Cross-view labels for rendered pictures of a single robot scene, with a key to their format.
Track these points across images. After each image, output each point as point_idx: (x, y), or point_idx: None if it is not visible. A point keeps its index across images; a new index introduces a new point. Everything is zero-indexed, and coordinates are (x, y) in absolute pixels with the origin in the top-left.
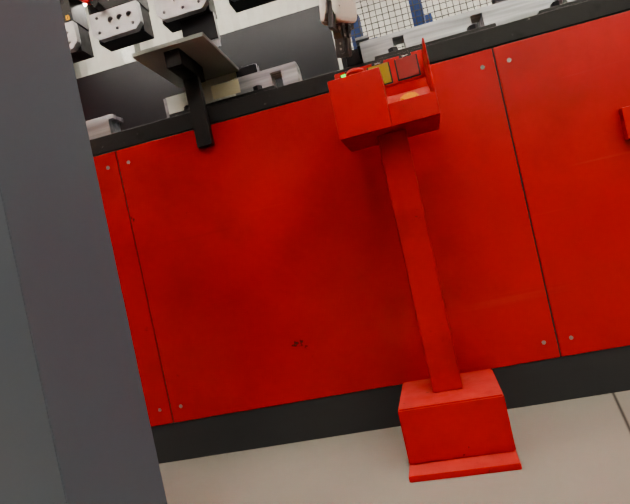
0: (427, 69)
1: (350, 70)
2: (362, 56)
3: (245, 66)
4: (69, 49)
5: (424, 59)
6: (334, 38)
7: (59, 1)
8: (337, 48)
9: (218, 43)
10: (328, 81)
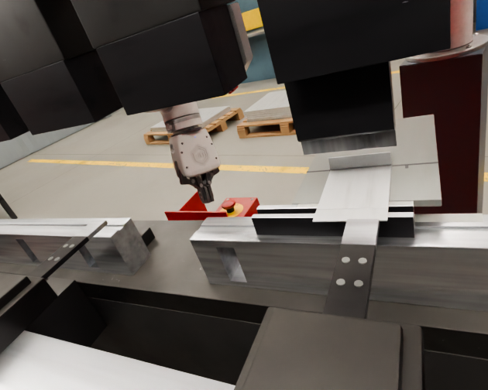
0: (198, 210)
1: (232, 200)
2: (139, 233)
3: (277, 205)
4: (403, 117)
5: (190, 206)
6: (211, 183)
7: (400, 88)
8: (212, 192)
9: (307, 148)
10: (256, 197)
